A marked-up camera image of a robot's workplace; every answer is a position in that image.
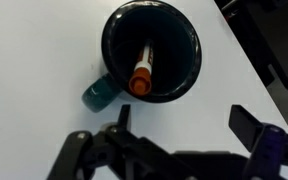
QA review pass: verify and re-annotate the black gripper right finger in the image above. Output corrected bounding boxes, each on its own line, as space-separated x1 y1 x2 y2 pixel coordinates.
228 104 288 180

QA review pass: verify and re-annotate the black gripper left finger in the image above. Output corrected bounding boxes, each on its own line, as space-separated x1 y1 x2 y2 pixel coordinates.
47 104 198 180

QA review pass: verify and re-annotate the red marker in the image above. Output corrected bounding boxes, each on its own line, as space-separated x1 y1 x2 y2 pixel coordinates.
128 39 155 97

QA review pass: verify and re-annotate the dark green mug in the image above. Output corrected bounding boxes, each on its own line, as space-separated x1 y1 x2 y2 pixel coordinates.
81 0 202 114

